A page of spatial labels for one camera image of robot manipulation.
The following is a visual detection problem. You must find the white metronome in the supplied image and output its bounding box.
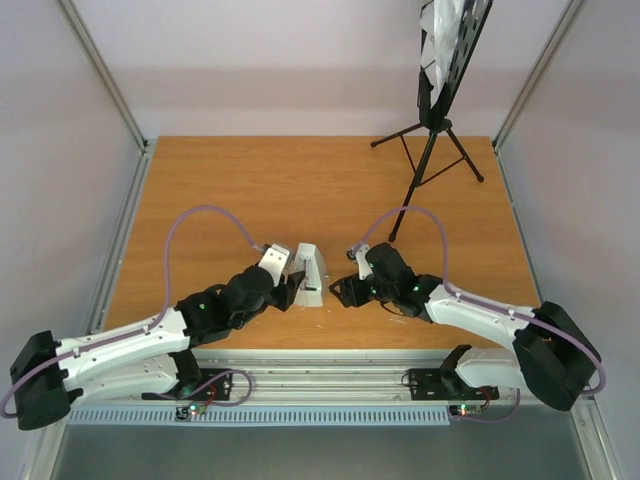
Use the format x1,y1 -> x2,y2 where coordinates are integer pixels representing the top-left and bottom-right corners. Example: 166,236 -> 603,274
293,243 -> 329,308

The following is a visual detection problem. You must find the black music stand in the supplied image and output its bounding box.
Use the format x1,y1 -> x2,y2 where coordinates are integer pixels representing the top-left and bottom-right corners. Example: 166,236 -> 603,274
370,0 -> 495,243

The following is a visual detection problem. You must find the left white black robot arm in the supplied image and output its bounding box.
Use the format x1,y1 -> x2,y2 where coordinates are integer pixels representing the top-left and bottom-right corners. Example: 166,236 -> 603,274
1,266 -> 305,431

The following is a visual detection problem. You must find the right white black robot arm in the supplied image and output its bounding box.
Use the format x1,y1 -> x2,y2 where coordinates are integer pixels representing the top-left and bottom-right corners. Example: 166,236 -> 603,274
329,243 -> 601,411

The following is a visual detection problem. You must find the white sheet music paper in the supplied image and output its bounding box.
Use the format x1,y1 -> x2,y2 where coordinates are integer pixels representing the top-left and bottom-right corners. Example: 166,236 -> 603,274
419,0 -> 465,91

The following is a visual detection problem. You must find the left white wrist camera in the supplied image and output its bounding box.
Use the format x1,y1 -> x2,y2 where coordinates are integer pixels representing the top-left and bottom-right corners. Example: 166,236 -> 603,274
257,244 -> 294,280

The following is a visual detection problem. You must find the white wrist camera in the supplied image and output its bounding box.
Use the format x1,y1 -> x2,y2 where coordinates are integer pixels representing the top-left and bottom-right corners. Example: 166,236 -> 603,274
257,244 -> 294,280
346,243 -> 373,280

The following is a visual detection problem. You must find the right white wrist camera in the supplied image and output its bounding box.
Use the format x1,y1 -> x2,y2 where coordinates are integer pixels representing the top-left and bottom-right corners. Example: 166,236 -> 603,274
346,243 -> 373,280

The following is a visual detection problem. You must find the aluminium rail base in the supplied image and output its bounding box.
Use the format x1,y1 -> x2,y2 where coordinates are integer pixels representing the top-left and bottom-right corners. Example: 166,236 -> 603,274
74,348 -> 594,407

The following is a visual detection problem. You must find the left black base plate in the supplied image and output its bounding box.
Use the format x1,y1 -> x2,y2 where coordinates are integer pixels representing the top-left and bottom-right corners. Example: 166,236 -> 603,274
141,367 -> 235,401

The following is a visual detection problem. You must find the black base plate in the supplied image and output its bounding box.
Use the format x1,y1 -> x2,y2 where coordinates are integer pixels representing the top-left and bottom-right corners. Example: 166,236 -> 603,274
141,367 -> 235,401
402,368 -> 500,401

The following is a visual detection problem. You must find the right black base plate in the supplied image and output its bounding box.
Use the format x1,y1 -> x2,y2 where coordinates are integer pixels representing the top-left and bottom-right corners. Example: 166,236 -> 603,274
402,368 -> 500,401

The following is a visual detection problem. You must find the grey slotted cable duct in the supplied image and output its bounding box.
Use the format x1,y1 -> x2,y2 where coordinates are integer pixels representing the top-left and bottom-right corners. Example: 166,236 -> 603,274
68,405 -> 450,427

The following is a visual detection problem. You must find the left aluminium frame post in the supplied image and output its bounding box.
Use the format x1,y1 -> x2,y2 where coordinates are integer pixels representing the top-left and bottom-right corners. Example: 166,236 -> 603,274
54,0 -> 150,156

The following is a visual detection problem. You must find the aluminium frame post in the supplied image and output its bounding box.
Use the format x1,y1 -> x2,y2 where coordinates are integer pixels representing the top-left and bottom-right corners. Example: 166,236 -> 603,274
54,0 -> 150,156
491,0 -> 589,151

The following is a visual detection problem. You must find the right aluminium frame post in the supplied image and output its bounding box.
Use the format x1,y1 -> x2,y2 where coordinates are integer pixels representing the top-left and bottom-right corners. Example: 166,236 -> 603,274
491,0 -> 589,151

